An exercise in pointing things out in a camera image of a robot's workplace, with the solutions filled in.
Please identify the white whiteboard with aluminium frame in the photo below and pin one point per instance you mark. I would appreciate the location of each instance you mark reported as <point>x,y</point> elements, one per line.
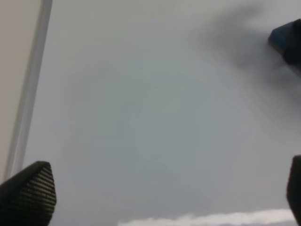
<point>167,113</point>

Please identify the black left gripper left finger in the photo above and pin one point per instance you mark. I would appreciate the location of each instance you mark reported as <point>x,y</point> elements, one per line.
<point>29,197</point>

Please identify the blue board eraser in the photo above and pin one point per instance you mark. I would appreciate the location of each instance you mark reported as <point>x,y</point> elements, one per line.
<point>278,37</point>

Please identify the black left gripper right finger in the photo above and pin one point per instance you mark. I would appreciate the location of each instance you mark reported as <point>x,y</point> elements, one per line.
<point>293,191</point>

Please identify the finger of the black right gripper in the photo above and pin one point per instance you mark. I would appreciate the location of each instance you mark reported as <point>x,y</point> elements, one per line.
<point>292,51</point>

